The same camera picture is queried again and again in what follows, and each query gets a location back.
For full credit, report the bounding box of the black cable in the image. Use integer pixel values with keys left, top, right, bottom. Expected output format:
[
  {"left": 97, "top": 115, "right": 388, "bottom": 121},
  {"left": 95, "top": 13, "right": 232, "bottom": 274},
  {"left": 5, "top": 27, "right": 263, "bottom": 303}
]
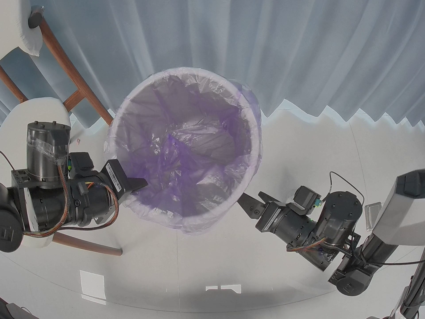
[{"left": 329, "top": 171, "right": 425, "bottom": 265}]

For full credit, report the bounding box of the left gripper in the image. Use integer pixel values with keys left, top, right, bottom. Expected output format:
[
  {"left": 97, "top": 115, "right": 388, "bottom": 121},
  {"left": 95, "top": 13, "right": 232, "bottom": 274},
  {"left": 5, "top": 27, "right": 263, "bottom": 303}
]
[{"left": 70, "top": 159, "right": 149, "bottom": 227}]

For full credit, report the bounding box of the white trash bin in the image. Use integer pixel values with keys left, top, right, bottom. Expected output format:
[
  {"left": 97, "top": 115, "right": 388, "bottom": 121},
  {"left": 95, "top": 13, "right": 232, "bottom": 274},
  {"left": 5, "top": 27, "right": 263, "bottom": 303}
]
[{"left": 109, "top": 68, "right": 263, "bottom": 230}]

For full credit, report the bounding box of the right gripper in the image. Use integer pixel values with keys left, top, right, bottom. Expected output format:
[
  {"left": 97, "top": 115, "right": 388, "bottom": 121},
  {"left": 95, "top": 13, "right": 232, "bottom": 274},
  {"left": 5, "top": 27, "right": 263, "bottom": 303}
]
[{"left": 238, "top": 191, "right": 319, "bottom": 245}]

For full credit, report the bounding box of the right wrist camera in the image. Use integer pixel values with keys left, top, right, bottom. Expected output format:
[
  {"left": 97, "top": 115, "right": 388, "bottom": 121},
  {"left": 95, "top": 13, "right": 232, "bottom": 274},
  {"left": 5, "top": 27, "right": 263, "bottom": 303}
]
[{"left": 294, "top": 186, "right": 322, "bottom": 209}]

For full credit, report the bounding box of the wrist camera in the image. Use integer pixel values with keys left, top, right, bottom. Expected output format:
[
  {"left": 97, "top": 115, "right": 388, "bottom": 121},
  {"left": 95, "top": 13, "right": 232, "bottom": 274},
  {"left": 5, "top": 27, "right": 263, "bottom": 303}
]
[
  {"left": 68, "top": 152, "right": 94, "bottom": 175},
  {"left": 294, "top": 186, "right": 322, "bottom": 209}
]

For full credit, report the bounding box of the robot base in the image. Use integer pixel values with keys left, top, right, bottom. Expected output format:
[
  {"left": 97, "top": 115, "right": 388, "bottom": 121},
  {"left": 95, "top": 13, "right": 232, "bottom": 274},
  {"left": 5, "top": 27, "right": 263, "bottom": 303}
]
[{"left": 0, "top": 297, "right": 42, "bottom": 319}]

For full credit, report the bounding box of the pale blue curtain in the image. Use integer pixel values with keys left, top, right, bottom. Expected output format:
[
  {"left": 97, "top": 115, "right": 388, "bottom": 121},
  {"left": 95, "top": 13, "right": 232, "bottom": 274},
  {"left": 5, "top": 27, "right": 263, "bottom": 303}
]
[{"left": 0, "top": 0, "right": 425, "bottom": 129}]

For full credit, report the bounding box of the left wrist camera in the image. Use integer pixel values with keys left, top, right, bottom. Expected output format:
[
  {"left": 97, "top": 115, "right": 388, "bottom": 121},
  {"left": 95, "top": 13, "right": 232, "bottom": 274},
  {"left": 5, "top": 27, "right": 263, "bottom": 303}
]
[{"left": 68, "top": 152, "right": 94, "bottom": 175}]

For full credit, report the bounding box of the wooden chair with white cushions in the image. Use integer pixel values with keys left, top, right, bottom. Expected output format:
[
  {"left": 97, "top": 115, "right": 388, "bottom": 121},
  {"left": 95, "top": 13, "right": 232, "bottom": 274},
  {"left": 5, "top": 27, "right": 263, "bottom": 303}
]
[{"left": 0, "top": 0, "right": 123, "bottom": 257}]

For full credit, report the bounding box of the purple plastic bag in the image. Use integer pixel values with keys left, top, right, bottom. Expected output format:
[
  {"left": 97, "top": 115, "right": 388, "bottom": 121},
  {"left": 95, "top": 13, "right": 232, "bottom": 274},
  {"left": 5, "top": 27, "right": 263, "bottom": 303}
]
[{"left": 104, "top": 67, "right": 263, "bottom": 235}]

